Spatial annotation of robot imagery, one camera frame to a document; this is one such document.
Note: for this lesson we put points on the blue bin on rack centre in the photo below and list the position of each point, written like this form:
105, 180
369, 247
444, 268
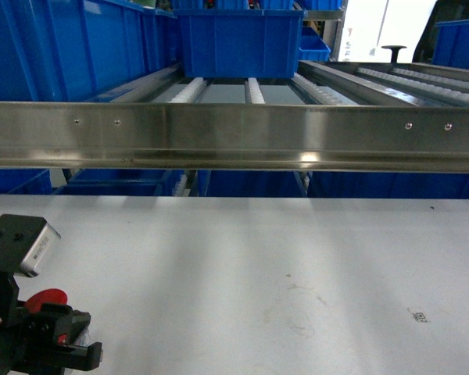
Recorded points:
218, 43

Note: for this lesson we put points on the steel roller flow rack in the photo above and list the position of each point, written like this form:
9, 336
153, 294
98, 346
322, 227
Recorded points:
351, 116

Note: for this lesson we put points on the blue bin on rack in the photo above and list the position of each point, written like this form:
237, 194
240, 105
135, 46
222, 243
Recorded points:
218, 43
452, 44

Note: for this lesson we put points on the red mushroom push button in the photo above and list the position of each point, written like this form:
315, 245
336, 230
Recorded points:
48, 296

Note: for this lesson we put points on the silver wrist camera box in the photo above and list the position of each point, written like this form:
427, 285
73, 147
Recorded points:
26, 244

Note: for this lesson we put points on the large blue bin far left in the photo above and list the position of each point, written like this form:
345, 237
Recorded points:
69, 51

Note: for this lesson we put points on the blue bin on rack right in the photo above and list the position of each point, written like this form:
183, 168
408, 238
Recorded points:
452, 44

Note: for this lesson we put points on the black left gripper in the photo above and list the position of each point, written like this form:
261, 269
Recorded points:
45, 342

